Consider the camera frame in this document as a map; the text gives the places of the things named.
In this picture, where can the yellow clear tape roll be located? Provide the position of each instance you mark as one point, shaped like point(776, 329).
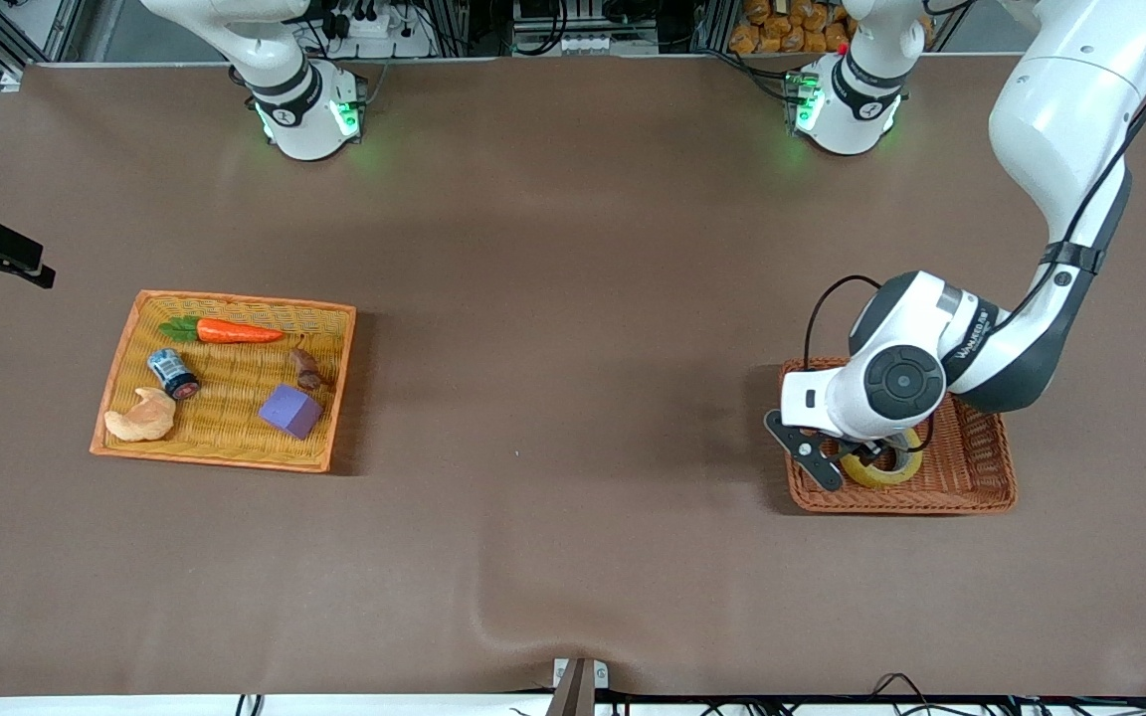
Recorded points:
point(906, 472)

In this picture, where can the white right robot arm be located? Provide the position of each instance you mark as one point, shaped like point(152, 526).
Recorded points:
point(285, 89)

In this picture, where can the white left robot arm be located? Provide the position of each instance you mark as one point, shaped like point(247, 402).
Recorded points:
point(1060, 119)

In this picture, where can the brown wicker basket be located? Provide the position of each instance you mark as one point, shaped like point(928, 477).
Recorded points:
point(971, 467)

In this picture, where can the small blue labelled jar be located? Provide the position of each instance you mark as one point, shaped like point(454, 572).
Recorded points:
point(173, 374)

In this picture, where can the toy croissant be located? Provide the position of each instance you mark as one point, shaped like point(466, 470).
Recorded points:
point(140, 423)

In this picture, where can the orange toy carrot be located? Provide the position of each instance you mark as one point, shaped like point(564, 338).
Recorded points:
point(235, 331)

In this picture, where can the flat orange wicker tray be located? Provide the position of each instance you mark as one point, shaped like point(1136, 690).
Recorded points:
point(235, 398)

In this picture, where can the brown table cloth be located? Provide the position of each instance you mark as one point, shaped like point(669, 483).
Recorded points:
point(573, 547)

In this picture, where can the purple cube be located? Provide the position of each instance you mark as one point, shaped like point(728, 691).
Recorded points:
point(289, 413)

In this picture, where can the brown root vegetable toy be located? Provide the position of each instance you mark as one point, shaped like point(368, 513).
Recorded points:
point(309, 373)

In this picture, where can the white power strip with plugs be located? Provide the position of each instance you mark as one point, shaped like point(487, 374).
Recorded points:
point(374, 30)

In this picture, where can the orange bread rolls bag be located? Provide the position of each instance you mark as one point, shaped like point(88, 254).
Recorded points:
point(782, 35)

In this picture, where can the metal table edge bracket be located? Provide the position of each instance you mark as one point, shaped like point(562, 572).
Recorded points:
point(578, 691)

